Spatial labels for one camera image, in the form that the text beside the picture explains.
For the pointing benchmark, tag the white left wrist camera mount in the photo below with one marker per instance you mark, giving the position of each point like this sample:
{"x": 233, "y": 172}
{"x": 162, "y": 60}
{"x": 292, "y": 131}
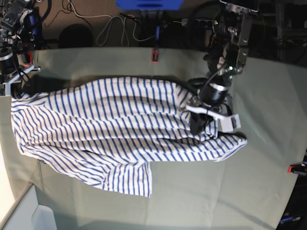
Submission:
{"x": 228, "y": 123}

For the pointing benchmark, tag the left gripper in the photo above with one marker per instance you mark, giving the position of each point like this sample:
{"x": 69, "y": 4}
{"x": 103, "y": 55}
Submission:
{"x": 212, "y": 96}

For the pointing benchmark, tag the blue plastic box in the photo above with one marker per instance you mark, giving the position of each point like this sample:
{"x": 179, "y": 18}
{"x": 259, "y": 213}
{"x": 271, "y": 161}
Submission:
{"x": 149, "y": 4}

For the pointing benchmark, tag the black power strip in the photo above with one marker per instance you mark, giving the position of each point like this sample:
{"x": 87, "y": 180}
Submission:
{"x": 202, "y": 23}

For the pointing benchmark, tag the centre red table clamp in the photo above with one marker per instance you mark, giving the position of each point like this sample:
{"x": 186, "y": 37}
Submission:
{"x": 155, "y": 55}

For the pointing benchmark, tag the red table clamp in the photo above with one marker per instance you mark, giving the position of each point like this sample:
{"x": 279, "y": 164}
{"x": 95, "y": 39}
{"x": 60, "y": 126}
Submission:
{"x": 155, "y": 55}
{"x": 27, "y": 59}
{"x": 298, "y": 169}

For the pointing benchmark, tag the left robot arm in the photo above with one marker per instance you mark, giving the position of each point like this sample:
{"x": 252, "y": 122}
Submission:
{"x": 226, "y": 58}

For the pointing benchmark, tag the green table cloth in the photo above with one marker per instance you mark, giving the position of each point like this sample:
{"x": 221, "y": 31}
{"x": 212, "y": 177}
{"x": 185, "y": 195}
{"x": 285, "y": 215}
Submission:
{"x": 248, "y": 191}

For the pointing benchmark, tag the white plastic bin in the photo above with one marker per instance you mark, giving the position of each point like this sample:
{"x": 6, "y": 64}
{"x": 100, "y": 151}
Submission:
{"x": 27, "y": 214}

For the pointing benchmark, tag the right red table clamp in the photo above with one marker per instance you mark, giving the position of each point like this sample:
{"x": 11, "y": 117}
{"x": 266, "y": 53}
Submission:
{"x": 298, "y": 169}

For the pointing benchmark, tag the blue white striped t-shirt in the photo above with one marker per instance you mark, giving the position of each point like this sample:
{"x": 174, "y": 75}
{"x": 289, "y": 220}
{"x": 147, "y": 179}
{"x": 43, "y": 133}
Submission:
{"x": 107, "y": 132}

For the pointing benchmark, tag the black round floor object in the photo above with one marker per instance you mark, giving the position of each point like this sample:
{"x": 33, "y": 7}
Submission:
{"x": 75, "y": 35}

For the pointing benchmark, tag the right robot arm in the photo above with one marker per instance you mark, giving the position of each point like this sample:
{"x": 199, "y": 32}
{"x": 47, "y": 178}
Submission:
{"x": 19, "y": 36}

